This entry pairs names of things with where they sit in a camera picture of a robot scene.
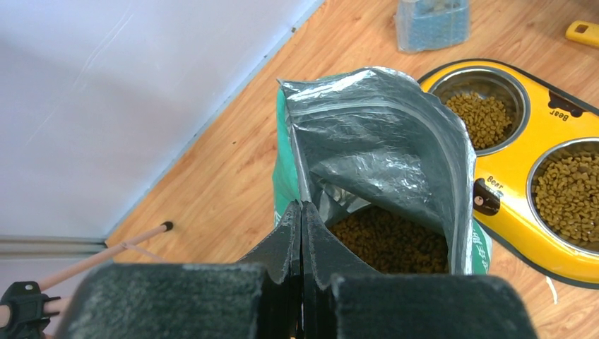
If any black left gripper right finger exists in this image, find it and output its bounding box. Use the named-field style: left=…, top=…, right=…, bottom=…
left=301, top=202, right=537, bottom=338

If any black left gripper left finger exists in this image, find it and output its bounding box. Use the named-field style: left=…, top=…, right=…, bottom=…
left=56, top=202, right=301, bottom=338

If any green pet food bag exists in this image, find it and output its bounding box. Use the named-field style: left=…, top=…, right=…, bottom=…
left=272, top=66, right=492, bottom=274

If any yellow plastic scoop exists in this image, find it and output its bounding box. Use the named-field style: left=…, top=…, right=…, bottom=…
left=565, top=20, right=599, bottom=48

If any brown pet food kibble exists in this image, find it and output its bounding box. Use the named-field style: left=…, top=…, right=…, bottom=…
left=331, top=93, right=598, bottom=273

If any pink music stand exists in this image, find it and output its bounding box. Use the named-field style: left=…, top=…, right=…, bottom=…
left=1, top=221, right=174, bottom=338

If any yellow double bowl feeder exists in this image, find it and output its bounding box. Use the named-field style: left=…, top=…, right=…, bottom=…
left=420, top=59, right=598, bottom=289

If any clear plastic container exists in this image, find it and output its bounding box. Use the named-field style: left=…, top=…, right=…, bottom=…
left=394, top=0, right=470, bottom=53

